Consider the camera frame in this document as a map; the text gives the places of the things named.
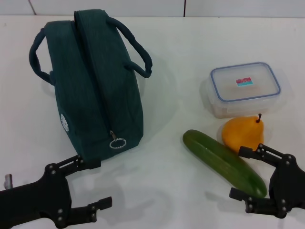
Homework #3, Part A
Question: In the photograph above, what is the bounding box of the green cucumber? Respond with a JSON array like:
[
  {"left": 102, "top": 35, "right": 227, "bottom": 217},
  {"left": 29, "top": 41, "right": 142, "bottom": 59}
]
[{"left": 183, "top": 129, "right": 267, "bottom": 198}]

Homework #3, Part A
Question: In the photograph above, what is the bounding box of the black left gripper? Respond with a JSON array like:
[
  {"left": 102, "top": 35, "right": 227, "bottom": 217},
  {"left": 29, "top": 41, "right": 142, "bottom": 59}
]
[{"left": 0, "top": 154, "right": 112, "bottom": 229}]

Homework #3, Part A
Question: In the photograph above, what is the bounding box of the orange pear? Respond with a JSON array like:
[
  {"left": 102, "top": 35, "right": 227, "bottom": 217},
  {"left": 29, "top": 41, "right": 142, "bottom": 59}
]
[{"left": 221, "top": 113, "right": 265, "bottom": 153}]

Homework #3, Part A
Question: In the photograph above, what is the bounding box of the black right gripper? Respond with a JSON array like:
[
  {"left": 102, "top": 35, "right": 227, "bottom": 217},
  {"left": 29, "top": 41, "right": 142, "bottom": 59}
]
[{"left": 229, "top": 143, "right": 305, "bottom": 219}]

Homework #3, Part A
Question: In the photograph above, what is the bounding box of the dark teal insulated lunch bag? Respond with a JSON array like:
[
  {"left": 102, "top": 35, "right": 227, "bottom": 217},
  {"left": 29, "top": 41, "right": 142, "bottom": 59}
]
[{"left": 29, "top": 10, "right": 153, "bottom": 165}]

